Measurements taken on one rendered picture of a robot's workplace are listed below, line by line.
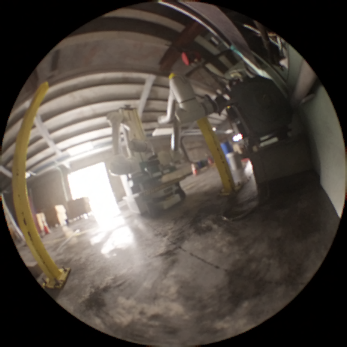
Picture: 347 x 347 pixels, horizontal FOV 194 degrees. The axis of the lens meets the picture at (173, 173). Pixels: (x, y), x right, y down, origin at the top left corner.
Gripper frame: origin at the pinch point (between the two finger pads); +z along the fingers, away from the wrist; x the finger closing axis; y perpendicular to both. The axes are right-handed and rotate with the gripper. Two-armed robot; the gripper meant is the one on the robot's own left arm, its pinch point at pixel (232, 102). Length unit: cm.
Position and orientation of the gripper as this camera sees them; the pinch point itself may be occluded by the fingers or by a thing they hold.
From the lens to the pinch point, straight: 74.3
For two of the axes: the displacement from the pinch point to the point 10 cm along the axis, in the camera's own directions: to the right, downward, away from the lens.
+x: -1.5, 0.3, -9.9
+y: 3.6, 9.3, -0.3
